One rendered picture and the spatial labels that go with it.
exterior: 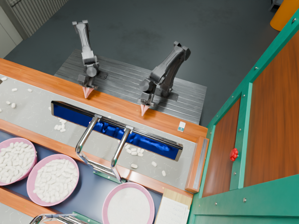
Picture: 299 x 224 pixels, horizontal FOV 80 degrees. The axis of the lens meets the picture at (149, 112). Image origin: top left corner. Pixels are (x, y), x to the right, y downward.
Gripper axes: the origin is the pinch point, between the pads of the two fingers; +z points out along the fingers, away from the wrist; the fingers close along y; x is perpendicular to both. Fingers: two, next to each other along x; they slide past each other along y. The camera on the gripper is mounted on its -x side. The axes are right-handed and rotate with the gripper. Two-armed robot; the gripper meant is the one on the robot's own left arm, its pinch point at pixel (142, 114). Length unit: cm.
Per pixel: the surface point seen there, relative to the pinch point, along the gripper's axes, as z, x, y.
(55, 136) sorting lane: 29, -10, -47
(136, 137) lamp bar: 2.4, -33.4, 5.8
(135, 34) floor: -75, 177, -77
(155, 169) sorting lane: 26.7, -7.5, 18.3
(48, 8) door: -74, 159, -216
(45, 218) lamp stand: 32, -58, -12
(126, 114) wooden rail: 5.1, 8.0, -12.2
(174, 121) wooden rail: -0.2, 12.1, 19.7
